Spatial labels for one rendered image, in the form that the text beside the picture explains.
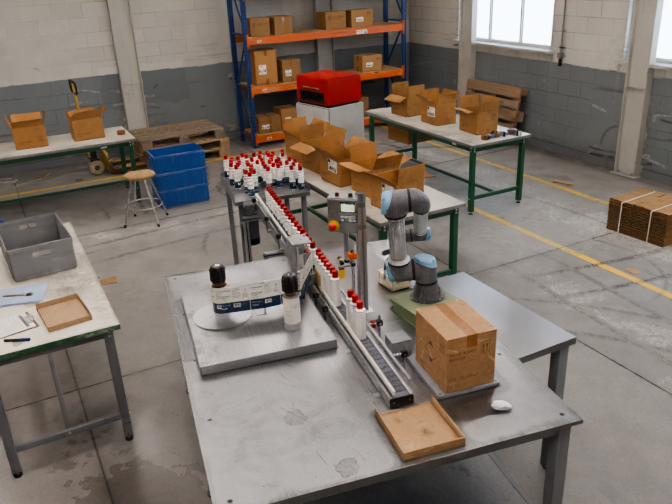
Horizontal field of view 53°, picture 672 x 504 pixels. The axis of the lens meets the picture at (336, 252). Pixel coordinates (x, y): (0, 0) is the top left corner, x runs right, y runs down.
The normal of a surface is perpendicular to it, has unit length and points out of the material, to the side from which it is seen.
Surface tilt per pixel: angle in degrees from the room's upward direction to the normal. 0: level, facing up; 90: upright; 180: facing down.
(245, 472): 0
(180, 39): 90
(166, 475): 0
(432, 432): 0
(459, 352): 90
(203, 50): 90
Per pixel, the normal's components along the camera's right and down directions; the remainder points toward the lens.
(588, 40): -0.88, 0.22
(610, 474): -0.04, -0.92
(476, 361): 0.33, 0.37
